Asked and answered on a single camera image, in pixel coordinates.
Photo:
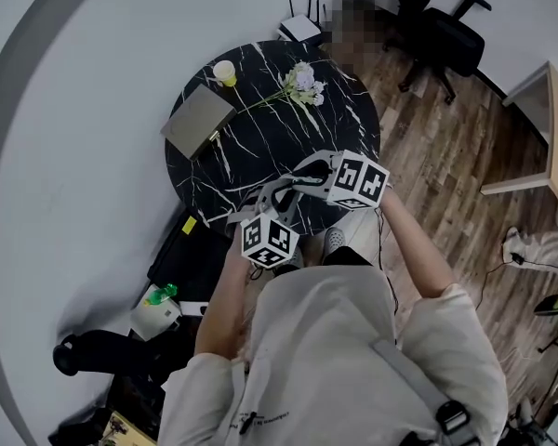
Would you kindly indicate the grey flat box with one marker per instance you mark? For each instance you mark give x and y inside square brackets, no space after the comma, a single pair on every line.
[197,121]

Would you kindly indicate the person's left grey shoe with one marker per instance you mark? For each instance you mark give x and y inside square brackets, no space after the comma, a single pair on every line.
[296,257]

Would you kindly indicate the black and green equipment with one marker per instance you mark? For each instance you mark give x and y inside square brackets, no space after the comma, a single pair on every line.
[555,305]

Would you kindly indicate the person's right grey shoe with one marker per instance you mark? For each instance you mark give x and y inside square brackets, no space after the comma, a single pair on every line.
[335,239]

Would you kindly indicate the black lapel clip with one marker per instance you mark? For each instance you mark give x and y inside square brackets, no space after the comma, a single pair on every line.
[247,423]

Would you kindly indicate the person's black trousers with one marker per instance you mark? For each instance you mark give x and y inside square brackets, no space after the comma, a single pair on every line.
[349,258]

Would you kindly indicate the person's grey shoe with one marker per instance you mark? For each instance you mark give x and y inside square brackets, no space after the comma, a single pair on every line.
[296,257]
[335,239]

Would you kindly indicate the white smartphone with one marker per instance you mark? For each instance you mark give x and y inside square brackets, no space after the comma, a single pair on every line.
[193,308]

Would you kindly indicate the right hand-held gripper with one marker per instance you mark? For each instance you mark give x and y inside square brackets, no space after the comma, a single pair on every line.
[360,179]

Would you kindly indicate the person's white shirt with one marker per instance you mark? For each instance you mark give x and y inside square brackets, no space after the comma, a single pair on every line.
[335,356]

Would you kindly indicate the person's left forearm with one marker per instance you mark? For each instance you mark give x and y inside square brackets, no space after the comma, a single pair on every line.
[223,305]

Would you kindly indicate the white router with black antennas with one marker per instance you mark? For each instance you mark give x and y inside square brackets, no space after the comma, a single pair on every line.
[300,27]

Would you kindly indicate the white cardboard box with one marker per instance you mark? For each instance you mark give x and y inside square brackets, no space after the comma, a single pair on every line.
[153,318]

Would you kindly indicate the black case with yellow label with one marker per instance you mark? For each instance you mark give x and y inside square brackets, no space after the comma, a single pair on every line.
[190,258]

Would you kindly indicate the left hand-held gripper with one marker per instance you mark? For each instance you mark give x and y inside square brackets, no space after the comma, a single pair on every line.
[269,240]

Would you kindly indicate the artificial flower bouquet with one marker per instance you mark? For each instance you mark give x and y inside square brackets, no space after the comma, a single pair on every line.
[304,82]

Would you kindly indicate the green plastic bottle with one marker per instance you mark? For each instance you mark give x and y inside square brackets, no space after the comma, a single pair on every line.
[160,294]

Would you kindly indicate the yellow paper cup white lid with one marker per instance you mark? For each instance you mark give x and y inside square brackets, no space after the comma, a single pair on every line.
[225,72]

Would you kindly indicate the black tripod stand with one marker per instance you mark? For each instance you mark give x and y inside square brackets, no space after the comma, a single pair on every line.
[555,342]

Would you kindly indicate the person's right forearm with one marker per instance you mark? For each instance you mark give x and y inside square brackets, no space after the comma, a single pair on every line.
[414,249]

